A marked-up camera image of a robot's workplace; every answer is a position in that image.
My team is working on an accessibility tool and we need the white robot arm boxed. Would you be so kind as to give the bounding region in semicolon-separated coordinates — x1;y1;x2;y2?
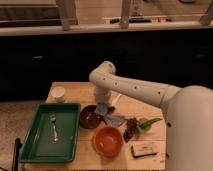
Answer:
89;61;213;171

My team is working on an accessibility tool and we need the blue sponge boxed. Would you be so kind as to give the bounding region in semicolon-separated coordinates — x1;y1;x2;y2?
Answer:
95;103;109;116

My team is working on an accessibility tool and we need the white handled dish brush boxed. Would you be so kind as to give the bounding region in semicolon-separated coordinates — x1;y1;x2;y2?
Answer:
108;94;122;113

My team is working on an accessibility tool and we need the orange bowl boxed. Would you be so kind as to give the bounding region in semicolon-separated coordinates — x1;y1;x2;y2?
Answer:
92;126;123;157

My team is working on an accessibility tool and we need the black pole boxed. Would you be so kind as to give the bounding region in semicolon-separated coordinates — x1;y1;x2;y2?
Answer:
11;138;22;171

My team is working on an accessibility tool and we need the silver fork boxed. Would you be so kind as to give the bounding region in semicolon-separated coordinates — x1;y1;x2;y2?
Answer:
50;114;59;143

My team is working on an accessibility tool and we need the green plastic tray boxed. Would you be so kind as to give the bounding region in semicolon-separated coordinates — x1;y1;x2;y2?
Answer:
19;103;81;163

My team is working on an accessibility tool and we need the blue cloth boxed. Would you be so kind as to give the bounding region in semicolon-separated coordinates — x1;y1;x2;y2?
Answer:
103;115;125;127

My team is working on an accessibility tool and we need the brown block sponge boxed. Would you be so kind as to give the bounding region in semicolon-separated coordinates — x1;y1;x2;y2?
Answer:
131;143;158;158

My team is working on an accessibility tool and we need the dark grape bunch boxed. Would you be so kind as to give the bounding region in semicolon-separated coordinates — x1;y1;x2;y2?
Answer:
123;118;137;142

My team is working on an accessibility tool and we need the small white cup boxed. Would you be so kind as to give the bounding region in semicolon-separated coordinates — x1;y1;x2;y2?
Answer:
51;87;65;102

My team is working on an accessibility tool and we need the purple bowl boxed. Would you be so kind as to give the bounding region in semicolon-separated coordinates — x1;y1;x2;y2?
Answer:
80;105;102;129

